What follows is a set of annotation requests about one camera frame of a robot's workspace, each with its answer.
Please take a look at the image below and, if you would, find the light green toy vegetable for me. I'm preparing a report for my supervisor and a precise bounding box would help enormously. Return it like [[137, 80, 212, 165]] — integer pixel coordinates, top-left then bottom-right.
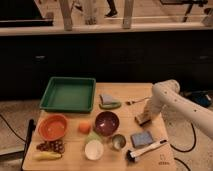
[[85, 131, 102, 143]]

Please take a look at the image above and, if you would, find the small metal cup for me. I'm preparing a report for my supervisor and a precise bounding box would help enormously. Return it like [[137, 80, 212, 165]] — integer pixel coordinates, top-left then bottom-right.
[[112, 134, 126, 150]]

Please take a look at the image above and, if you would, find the white dish brush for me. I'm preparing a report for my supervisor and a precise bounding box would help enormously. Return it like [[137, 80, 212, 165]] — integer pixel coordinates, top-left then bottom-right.
[[126, 140, 167, 163]]

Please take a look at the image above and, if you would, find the purple bowl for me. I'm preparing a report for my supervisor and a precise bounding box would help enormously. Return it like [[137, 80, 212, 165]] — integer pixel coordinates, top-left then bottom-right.
[[94, 111, 120, 136]]

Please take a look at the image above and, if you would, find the blue sponge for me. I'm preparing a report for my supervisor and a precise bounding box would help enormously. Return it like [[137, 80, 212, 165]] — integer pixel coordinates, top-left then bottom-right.
[[130, 131, 154, 148]]

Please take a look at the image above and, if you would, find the wooden whiteboard eraser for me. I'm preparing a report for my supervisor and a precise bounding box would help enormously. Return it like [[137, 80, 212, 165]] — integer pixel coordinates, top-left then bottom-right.
[[135, 113, 151, 126]]

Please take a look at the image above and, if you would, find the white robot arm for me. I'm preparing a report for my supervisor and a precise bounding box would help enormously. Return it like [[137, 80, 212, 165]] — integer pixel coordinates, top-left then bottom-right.
[[141, 79, 213, 140]]

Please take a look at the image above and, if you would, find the orange fruit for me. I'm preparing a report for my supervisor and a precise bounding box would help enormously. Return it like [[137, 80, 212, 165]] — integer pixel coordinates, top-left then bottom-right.
[[78, 121, 91, 134]]

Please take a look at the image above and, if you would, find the black cable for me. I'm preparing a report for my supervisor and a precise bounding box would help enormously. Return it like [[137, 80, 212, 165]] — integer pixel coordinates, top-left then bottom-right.
[[170, 122, 198, 171], [0, 114, 27, 143]]

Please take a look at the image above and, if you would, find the black cable right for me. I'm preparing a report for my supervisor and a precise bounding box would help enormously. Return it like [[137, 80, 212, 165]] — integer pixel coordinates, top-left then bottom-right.
[[170, 122, 198, 171]]

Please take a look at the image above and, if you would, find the dark blue object floor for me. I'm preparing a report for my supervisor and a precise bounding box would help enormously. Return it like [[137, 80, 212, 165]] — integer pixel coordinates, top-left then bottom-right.
[[190, 92, 212, 108]]

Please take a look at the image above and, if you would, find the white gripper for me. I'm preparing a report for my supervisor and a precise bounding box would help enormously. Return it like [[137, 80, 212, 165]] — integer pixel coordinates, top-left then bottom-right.
[[141, 98, 164, 123]]

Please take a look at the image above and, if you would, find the green plastic tray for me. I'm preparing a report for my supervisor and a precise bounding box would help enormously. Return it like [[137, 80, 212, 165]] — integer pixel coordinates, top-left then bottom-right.
[[40, 77, 96, 113]]

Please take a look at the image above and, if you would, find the bunch of dark grapes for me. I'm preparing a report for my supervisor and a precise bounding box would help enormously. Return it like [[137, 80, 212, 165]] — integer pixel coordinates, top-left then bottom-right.
[[36, 140, 65, 154]]

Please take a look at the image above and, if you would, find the grey folded cloth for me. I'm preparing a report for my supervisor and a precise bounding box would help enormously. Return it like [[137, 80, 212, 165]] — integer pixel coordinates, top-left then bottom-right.
[[100, 94, 117, 104]]

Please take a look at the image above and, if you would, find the black clamp left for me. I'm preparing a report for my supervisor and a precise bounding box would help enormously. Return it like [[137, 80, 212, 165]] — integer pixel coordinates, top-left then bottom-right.
[[20, 119, 36, 171]]

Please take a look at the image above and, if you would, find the metal fork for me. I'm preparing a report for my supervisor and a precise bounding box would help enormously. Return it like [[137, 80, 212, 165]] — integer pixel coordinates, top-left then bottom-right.
[[125, 97, 150, 105]]

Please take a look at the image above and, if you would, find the green toy pepper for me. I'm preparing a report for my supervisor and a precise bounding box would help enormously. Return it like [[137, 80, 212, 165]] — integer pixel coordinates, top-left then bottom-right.
[[99, 103, 121, 110]]

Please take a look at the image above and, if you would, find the black cable left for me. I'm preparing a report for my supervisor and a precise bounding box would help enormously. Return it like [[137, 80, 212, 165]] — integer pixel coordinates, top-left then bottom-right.
[[0, 114, 27, 143]]

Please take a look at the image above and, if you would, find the red orange bowl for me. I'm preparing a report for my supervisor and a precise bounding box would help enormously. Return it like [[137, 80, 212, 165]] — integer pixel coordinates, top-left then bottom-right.
[[38, 114, 68, 141]]

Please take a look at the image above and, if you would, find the white round cup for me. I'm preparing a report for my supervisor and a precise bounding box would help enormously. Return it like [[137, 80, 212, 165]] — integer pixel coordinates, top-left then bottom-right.
[[84, 140, 104, 160]]

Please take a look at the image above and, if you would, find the yellow corn cob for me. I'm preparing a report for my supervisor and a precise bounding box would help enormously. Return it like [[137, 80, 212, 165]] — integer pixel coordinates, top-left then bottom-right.
[[33, 151, 62, 161]]

